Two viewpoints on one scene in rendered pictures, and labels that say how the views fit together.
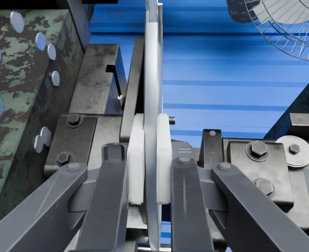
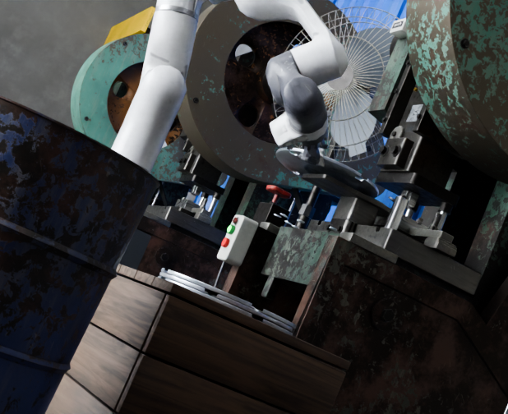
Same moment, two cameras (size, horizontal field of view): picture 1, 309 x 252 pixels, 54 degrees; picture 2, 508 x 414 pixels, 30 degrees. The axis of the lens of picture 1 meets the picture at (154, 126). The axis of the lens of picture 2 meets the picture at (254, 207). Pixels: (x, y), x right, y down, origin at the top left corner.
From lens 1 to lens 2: 2.28 m
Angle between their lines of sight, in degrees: 37
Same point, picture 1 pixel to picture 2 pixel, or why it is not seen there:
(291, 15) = (367, 124)
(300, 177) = (407, 134)
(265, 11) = (357, 146)
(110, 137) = (341, 209)
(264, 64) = not seen: hidden behind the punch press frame
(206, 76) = not seen: hidden behind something
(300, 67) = not seen: hidden behind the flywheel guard
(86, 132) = (335, 221)
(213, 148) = (383, 177)
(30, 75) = (299, 234)
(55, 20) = (283, 231)
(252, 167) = (388, 154)
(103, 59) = (314, 227)
